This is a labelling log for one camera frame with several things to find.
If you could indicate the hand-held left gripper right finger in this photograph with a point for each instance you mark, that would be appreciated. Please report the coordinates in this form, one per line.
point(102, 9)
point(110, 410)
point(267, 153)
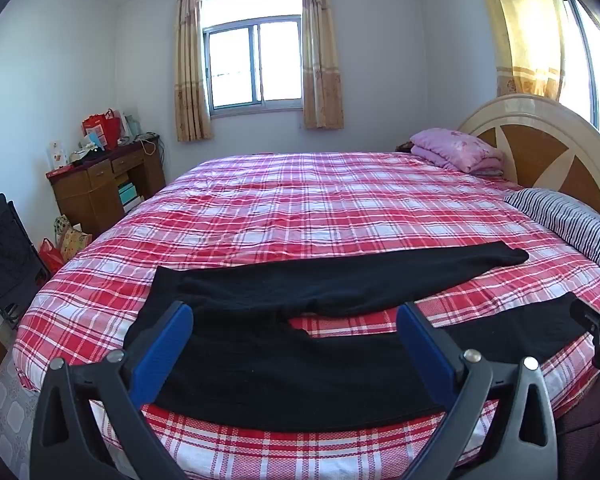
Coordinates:
point(427, 355)

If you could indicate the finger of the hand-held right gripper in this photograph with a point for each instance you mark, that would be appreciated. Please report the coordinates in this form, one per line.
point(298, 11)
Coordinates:
point(587, 316)

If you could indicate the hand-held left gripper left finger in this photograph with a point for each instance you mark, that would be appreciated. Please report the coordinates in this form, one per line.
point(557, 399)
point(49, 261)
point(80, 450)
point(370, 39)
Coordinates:
point(165, 350)

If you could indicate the black pants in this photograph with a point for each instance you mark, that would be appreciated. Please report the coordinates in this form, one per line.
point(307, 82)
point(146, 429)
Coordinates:
point(260, 375)

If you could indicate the striped grey pillow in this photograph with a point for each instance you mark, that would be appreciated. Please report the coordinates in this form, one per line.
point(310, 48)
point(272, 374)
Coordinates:
point(570, 220)

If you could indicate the floral paper bag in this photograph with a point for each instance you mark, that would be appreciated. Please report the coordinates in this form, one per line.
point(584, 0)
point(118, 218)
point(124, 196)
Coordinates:
point(72, 240)

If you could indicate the red plastic bag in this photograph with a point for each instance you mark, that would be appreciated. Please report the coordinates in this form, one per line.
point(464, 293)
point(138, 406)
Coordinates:
point(52, 257)

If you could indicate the teal boxes stack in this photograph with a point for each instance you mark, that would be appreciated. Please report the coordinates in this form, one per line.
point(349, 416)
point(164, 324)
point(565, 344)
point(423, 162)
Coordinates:
point(129, 197)

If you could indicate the cream and wood headboard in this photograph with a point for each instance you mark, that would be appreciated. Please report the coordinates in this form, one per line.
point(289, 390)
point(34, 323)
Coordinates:
point(530, 155)

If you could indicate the brown wooden desk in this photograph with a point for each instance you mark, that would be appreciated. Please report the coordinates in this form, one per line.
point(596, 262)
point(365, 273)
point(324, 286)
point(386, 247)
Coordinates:
point(95, 190)

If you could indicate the black folding chair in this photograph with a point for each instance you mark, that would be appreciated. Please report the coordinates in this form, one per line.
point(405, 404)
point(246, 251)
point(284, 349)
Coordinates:
point(7, 255)

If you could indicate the bed with red plaid cover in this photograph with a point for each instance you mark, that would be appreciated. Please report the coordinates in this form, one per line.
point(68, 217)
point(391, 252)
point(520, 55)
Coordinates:
point(300, 200)

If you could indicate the folded pink blanket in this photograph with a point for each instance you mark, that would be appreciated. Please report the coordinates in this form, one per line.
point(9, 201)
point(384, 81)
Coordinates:
point(455, 150)

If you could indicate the white printed card box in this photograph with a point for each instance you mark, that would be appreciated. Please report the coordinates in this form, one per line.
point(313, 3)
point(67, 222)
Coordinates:
point(57, 155)

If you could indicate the red gift bag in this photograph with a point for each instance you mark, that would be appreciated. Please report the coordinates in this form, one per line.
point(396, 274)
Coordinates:
point(102, 127)

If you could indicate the beige patterned curtain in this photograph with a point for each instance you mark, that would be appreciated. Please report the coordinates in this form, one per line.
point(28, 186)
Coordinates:
point(192, 60)
point(321, 50)

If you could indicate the yellow sunlit curtain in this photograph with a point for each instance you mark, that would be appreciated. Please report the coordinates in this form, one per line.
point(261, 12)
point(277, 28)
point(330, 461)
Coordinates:
point(525, 30)

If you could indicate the sliding glass window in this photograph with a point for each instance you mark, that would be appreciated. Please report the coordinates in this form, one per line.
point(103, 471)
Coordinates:
point(252, 65)

